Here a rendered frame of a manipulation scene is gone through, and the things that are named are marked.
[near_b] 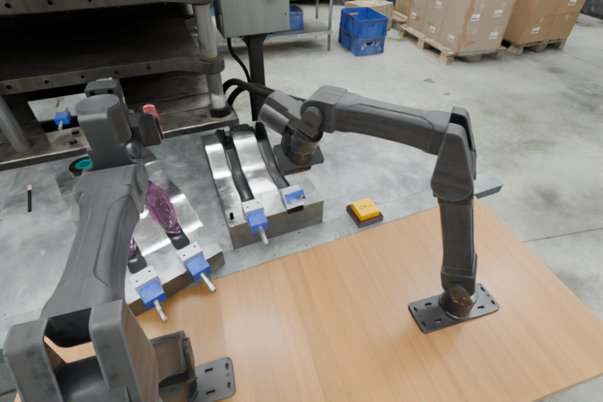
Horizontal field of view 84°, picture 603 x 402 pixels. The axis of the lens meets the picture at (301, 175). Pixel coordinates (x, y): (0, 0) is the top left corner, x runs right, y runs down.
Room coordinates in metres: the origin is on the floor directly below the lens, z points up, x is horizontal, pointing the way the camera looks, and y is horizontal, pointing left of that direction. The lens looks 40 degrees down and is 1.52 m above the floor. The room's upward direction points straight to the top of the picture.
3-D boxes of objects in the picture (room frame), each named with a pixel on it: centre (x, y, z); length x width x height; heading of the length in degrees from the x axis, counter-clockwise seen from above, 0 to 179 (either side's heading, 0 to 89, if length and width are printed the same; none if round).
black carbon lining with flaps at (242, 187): (0.82, 0.16, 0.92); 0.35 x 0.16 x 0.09; 22
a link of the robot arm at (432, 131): (0.49, -0.15, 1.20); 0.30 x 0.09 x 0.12; 64
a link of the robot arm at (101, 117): (0.40, 0.28, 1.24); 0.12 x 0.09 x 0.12; 16
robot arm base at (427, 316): (0.39, -0.35, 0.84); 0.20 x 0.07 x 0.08; 106
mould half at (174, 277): (0.63, 0.45, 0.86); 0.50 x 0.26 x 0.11; 39
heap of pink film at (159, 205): (0.63, 0.45, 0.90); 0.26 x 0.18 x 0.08; 39
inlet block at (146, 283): (0.39, 0.32, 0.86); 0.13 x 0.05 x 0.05; 39
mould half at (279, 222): (0.84, 0.15, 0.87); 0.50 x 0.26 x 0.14; 22
